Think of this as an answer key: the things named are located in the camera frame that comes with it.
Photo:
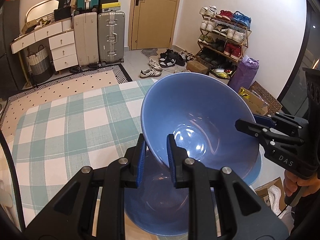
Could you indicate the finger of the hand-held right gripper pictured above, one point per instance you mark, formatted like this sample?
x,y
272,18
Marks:
x,y
262,118
250,127

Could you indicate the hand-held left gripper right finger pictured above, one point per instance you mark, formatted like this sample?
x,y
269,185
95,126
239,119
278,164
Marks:
x,y
171,160

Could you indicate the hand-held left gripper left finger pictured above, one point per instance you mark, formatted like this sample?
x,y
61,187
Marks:
x,y
140,162

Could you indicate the blue bowl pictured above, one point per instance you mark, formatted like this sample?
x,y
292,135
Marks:
x,y
200,110
160,200

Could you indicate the person's right hand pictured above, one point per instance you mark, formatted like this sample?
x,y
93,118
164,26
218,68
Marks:
x,y
290,185

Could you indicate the yellow bag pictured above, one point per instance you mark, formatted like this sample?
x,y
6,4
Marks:
x,y
245,93

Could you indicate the open cardboard box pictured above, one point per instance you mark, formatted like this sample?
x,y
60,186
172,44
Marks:
x,y
265,192

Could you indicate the clear plastic wrap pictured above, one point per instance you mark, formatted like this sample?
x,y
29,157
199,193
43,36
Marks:
x,y
277,200

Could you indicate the purple bag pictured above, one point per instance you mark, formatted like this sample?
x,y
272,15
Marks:
x,y
243,75

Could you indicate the shoe rack with shoes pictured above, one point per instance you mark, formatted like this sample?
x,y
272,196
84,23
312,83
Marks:
x,y
231,50

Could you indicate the brown cardboard box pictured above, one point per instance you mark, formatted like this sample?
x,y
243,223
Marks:
x,y
197,67

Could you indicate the teal checked tablecloth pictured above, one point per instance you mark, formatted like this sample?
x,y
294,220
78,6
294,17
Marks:
x,y
62,130

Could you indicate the dark glass door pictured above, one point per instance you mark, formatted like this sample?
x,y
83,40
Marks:
x,y
300,42

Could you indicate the pile of loose shoes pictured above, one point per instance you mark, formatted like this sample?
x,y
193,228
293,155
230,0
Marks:
x,y
167,61

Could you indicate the patterned rug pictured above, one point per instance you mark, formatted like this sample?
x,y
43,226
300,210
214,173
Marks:
x,y
75,82

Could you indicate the grey door mat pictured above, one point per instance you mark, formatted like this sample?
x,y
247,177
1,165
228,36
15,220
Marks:
x,y
149,53

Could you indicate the silver suitcase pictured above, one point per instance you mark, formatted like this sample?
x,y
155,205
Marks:
x,y
111,37

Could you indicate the beige suitcase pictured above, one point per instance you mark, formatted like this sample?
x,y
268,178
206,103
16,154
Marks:
x,y
86,40

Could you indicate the white dresser with drawers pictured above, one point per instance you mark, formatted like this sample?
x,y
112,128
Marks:
x,y
62,47

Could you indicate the woven laundry basket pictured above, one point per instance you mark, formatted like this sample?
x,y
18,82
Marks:
x,y
40,65

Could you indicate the wooden door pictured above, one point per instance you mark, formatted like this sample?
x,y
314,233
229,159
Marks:
x,y
155,17

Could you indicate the yellow and black shoe box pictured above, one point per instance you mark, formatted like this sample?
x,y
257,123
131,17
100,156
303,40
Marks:
x,y
110,7

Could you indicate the black fabric bag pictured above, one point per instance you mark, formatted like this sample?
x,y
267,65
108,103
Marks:
x,y
62,13

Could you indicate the small cardboard box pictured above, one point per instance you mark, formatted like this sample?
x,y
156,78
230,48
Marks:
x,y
28,26

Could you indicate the black shopping bag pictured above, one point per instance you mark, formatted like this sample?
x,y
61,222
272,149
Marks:
x,y
65,2

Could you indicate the oval mirror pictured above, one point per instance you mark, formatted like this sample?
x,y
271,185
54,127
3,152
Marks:
x,y
42,10

